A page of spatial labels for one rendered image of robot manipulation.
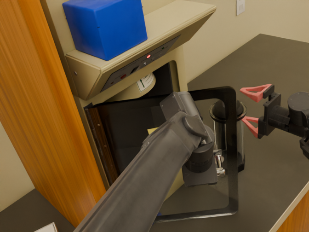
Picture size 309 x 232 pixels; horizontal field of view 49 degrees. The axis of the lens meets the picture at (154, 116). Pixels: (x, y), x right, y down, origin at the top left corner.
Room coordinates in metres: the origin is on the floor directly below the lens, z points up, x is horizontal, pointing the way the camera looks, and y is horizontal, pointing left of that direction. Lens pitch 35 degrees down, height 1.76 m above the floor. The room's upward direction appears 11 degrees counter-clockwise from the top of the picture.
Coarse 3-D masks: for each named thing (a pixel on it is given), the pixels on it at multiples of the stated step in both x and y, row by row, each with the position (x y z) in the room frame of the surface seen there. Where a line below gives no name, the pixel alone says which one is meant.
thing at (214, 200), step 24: (192, 96) 0.58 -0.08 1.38; (216, 96) 0.57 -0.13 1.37; (120, 120) 0.59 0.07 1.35; (144, 120) 0.59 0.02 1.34; (216, 120) 0.57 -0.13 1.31; (120, 144) 0.59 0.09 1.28; (216, 144) 0.57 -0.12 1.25; (120, 168) 0.60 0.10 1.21; (168, 192) 0.59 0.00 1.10; (192, 192) 0.58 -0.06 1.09; (216, 192) 0.57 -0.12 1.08; (168, 216) 0.59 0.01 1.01; (192, 216) 0.58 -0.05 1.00
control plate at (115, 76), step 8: (176, 40) 0.68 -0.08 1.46; (160, 48) 0.65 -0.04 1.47; (168, 48) 0.69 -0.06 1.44; (144, 56) 0.61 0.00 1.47; (152, 56) 0.65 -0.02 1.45; (128, 64) 0.58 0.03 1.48; (136, 64) 0.62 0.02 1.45; (120, 72) 0.58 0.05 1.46; (128, 72) 0.62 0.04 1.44; (112, 80) 0.59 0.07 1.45; (120, 80) 0.63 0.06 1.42; (104, 88) 0.60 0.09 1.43
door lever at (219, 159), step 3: (216, 156) 0.57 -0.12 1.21; (219, 156) 0.57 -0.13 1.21; (222, 156) 0.57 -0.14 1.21; (216, 159) 0.57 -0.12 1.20; (219, 159) 0.56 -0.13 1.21; (222, 159) 0.57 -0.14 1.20; (216, 162) 0.57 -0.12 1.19; (219, 162) 0.55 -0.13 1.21; (219, 165) 0.55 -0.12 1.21; (222, 165) 0.55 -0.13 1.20; (219, 168) 0.53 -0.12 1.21; (222, 168) 0.53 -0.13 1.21; (219, 171) 0.53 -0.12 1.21; (222, 171) 0.53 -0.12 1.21; (219, 174) 0.52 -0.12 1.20; (222, 174) 0.52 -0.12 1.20
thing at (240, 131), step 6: (240, 102) 0.82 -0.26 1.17; (240, 114) 0.77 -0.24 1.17; (240, 120) 0.77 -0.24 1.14; (240, 126) 0.77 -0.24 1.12; (240, 132) 0.77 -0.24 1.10; (240, 138) 0.77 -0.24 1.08; (240, 144) 0.77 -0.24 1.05; (240, 150) 0.77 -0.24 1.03; (240, 156) 0.77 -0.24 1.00; (240, 162) 0.77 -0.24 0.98
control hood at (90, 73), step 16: (176, 0) 0.79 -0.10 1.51; (144, 16) 0.73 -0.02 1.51; (160, 16) 0.71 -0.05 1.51; (176, 16) 0.69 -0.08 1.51; (192, 16) 0.67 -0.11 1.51; (208, 16) 0.71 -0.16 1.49; (160, 32) 0.62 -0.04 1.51; (176, 32) 0.63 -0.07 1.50; (192, 32) 0.73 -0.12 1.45; (144, 48) 0.58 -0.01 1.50; (80, 64) 0.56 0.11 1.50; (96, 64) 0.53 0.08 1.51; (112, 64) 0.53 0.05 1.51; (80, 80) 0.58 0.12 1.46; (96, 80) 0.54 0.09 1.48; (80, 96) 0.60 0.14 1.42
